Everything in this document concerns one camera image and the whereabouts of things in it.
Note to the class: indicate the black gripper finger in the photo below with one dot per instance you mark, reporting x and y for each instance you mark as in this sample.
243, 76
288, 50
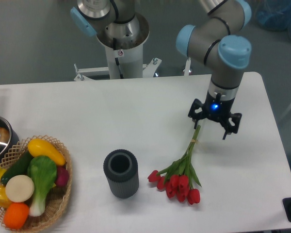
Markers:
231, 123
196, 112

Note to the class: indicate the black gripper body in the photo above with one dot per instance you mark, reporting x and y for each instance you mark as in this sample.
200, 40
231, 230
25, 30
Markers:
217, 110

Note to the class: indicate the red tulip bouquet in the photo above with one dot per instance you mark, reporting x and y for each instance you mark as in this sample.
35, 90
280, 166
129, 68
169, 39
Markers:
178, 179

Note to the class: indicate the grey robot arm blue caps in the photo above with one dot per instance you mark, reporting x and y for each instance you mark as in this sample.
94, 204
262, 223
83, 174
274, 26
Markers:
123, 32

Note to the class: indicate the dark grey ribbed vase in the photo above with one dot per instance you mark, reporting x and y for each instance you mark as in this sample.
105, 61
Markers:
121, 170

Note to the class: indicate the blue plastic bag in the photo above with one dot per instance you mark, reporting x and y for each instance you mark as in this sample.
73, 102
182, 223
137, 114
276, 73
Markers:
274, 15

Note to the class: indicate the yellow squash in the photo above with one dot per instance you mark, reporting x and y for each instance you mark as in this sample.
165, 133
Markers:
40, 147

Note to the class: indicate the green bok choy toy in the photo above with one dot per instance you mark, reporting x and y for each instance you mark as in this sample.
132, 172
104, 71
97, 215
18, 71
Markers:
43, 172

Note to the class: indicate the woven wicker basket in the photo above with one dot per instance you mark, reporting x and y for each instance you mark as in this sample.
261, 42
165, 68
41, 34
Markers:
58, 197

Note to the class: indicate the dark green cucumber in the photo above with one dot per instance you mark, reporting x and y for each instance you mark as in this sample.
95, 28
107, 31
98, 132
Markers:
18, 168

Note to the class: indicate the orange fruit toy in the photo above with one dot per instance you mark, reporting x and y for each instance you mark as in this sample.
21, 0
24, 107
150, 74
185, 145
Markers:
16, 215

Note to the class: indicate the yellow bell pepper toy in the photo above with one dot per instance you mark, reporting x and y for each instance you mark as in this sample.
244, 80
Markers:
5, 202

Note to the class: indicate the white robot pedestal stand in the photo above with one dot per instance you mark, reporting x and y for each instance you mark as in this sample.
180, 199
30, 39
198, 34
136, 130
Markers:
122, 64

